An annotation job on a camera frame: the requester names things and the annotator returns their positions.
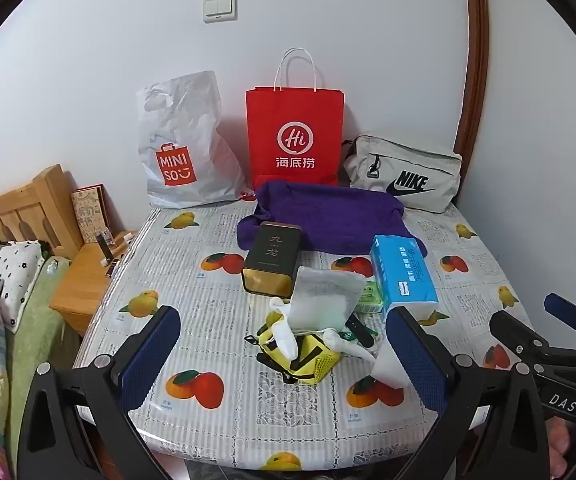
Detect white paper tissue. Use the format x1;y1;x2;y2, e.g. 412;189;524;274
370;344;411;390

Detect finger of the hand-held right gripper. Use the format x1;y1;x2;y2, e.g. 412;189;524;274
489;310;576;368
544;292;576;353

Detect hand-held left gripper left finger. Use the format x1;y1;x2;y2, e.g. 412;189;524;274
16;305;183;480

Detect white pillow with black flowers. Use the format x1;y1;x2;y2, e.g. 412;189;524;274
0;240;46;333

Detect person's right hand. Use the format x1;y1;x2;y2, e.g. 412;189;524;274
548;416;576;478

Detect beige waist bag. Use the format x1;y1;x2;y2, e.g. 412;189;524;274
342;134;464;211

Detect wooden nightstand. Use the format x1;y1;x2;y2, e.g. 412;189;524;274
49;232;141;338

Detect white light switch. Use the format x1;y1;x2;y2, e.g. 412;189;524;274
203;0;237;23

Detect brown wooden door frame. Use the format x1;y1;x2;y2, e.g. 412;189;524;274
455;0;490;153

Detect red paper bag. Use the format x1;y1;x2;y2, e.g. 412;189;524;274
245;47;345;192

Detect purple towel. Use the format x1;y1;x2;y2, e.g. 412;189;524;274
236;181;426;256

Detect blue tissue pack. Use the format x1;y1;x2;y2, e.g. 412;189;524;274
370;234;440;322

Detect small dark bottle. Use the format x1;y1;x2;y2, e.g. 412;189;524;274
96;229;116;277

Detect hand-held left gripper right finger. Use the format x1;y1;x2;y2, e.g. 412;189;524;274
385;305;554;480

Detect yellow pouch with black straps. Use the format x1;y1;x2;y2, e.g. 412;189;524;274
245;310;343;385

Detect mango print tablecloth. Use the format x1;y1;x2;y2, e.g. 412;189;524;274
72;192;534;472

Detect patterned book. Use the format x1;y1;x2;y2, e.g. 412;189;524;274
71;185;116;246

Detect clear zip bag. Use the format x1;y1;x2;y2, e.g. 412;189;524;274
288;266;365;335

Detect green tissue packet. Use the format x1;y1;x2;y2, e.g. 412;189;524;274
353;280;385;313

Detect wooden headboard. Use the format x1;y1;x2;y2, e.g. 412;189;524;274
0;164;83;261

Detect dark green tin box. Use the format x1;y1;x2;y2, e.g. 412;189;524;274
241;221;303;296

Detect white plastic shopping bag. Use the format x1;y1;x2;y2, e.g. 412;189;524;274
136;70;249;209

